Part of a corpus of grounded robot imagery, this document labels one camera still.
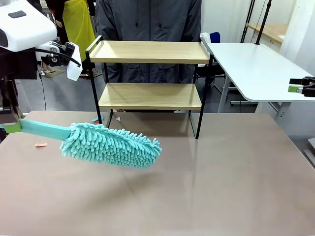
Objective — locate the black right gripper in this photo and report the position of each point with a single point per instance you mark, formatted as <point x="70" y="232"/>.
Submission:
<point x="309" y="87"/>

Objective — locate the black tripod stand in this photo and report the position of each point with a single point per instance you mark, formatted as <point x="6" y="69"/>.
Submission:
<point x="246" y="27"/>

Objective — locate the background person's bare hand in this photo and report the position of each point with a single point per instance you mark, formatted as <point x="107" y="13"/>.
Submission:
<point x="59" y="24"/>

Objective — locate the large white table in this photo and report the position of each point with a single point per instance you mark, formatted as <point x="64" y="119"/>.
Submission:
<point x="258" y="68"/>

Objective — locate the white cloth bundle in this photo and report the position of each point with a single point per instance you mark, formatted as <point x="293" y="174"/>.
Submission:
<point x="205" y="38"/>

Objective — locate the grey metal rail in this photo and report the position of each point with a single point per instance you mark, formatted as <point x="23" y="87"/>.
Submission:
<point x="309" y="155"/>

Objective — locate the blue office chair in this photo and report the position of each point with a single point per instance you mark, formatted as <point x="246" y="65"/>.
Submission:
<point x="214" y="37"/>

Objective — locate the light wooden table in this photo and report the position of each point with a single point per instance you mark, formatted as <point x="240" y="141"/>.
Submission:
<point x="270" y="30"/>

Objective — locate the teal microfiber duster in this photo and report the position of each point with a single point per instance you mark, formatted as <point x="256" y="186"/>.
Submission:
<point x="110" y="150"/>

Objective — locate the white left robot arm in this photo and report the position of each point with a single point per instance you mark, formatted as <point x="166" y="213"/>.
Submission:
<point x="24" y="27"/>

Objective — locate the black stand pole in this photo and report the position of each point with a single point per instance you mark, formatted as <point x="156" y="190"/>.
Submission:
<point x="263" y="22"/>

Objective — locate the person in grey jacket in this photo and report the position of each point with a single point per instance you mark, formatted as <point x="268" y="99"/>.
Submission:
<point x="150" y="19"/>

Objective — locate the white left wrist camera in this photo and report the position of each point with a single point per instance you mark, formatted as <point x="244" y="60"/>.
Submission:
<point x="73" y="71"/>

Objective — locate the orange paper scrap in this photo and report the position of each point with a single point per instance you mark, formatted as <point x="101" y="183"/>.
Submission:
<point x="41" y="145"/>

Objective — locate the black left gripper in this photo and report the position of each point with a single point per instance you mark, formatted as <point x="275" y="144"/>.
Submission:
<point x="19" y="66"/>

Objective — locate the two-tier wooden black-framed shelf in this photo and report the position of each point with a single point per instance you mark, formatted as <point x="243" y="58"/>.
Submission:
<point x="147" y="58"/>

